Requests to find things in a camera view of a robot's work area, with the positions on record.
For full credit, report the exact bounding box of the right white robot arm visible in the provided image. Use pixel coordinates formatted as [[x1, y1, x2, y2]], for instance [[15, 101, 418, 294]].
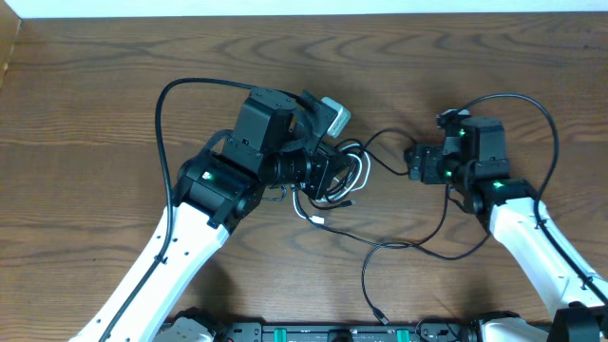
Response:
[[404, 116, 607, 341]]

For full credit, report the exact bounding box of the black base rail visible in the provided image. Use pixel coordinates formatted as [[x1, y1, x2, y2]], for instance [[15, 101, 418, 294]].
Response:
[[156, 307, 557, 342]]

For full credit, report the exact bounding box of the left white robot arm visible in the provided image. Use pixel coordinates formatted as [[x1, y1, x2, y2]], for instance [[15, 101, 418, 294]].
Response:
[[74, 87, 351, 341]]

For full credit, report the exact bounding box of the white usb cable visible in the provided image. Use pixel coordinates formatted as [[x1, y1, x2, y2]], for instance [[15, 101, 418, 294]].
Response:
[[292, 151, 371, 226]]

